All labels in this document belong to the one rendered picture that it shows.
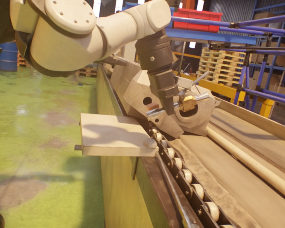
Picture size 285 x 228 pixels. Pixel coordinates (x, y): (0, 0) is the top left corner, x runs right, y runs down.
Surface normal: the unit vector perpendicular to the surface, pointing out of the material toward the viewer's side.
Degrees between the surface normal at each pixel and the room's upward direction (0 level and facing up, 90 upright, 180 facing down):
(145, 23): 98
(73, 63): 136
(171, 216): 0
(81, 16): 47
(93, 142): 0
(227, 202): 42
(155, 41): 89
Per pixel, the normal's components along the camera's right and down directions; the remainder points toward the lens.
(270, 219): 0.16, -0.95
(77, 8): 0.56, -0.44
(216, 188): -0.56, -0.74
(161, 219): -0.97, -0.10
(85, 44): 0.85, 0.10
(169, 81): 0.21, 0.29
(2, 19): 0.42, 0.55
